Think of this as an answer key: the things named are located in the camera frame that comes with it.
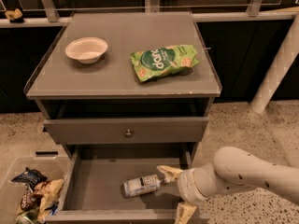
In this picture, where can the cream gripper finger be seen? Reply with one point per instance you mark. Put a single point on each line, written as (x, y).
(171, 174)
(184, 212)

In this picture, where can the left metal bracket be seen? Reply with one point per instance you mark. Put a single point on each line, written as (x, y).
(50, 9)

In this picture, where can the round metal drawer knob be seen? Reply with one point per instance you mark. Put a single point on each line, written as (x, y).
(128, 134)

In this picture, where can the green snack packet in bin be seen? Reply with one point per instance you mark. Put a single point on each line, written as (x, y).
(27, 217)

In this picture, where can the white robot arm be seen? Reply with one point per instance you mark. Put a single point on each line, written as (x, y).
(245, 171)

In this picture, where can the white paper bowl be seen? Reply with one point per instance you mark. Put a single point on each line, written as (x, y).
(86, 50)

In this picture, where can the metal bracket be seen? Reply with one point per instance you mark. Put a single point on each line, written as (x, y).
(50, 9)
(253, 8)

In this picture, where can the yellow object on ledge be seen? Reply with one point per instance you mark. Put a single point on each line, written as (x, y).
(14, 16)

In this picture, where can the centre metal post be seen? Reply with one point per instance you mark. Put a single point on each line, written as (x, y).
(152, 6)

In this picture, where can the grey open middle drawer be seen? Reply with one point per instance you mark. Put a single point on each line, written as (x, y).
(94, 192)

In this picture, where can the grey drawer cabinet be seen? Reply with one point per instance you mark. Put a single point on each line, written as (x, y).
(109, 89)

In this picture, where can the green snack bag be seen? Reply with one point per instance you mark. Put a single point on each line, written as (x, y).
(162, 62)

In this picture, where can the right metal bracket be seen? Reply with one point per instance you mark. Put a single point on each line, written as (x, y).
(253, 8)

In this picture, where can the grey wall ledge rail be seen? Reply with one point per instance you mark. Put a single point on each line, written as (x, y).
(34, 21)

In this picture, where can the brown snack bag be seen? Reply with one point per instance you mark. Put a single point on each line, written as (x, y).
(29, 201)

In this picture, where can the clear plastic storage bin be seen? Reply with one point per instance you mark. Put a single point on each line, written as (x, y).
(11, 192)

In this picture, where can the dark blue chip bag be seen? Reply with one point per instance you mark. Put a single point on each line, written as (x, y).
(30, 177)

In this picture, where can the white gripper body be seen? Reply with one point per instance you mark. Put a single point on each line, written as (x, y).
(187, 184)

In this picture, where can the grey top drawer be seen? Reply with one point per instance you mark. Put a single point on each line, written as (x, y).
(111, 131)

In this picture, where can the tan snack bag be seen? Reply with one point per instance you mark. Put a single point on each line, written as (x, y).
(49, 192)

